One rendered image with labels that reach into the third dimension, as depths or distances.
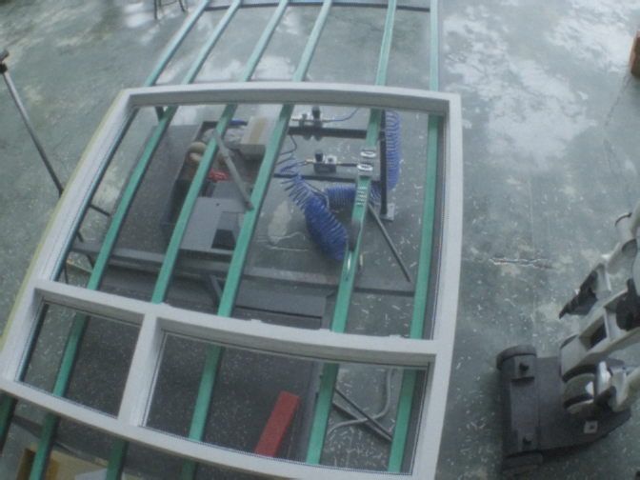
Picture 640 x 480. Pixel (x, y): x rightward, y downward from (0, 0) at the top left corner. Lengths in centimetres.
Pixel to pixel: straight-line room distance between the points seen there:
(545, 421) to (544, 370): 25
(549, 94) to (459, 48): 77
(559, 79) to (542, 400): 251
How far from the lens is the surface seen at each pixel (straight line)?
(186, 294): 219
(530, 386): 238
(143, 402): 168
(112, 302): 181
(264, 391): 191
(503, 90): 385
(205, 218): 198
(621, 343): 175
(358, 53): 406
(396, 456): 152
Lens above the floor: 233
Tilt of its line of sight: 52 degrees down
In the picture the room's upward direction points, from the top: 6 degrees counter-clockwise
